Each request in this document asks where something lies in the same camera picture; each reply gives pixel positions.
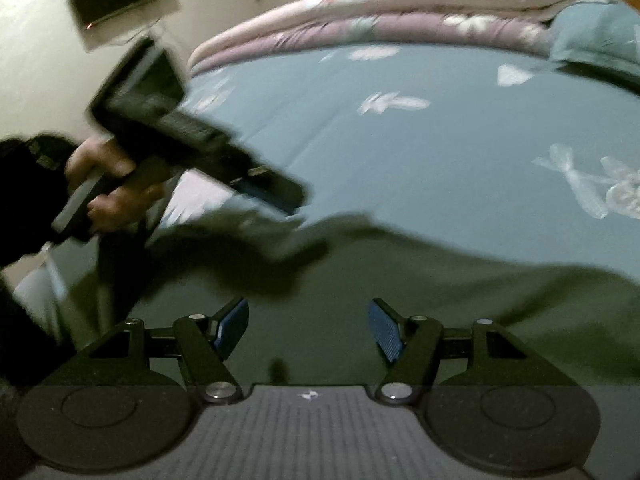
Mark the person's left hand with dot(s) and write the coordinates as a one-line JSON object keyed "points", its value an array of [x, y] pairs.
{"points": [[100, 155]]}

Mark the teal floral pillow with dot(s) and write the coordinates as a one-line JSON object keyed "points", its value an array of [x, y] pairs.
{"points": [[600, 35]]}

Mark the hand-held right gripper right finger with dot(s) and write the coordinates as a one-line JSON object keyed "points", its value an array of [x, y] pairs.
{"points": [[382, 330]]}

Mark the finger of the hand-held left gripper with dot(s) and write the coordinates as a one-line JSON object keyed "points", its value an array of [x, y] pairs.
{"points": [[280, 195]]}

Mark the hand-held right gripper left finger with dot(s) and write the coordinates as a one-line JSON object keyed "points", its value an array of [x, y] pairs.
{"points": [[235, 327]]}

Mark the person's left forearm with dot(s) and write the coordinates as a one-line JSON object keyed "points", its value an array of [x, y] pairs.
{"points": [[25, 200]]}

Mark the person's black clothing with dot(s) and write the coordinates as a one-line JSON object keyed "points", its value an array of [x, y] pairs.
{"points": [[25, 335]]}

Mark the dark green pants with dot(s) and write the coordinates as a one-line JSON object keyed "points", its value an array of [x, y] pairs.
{"points": [[425, 300]]}

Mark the purple floral quilt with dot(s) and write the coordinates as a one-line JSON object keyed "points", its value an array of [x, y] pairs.
{"points": [[400, 27]]}

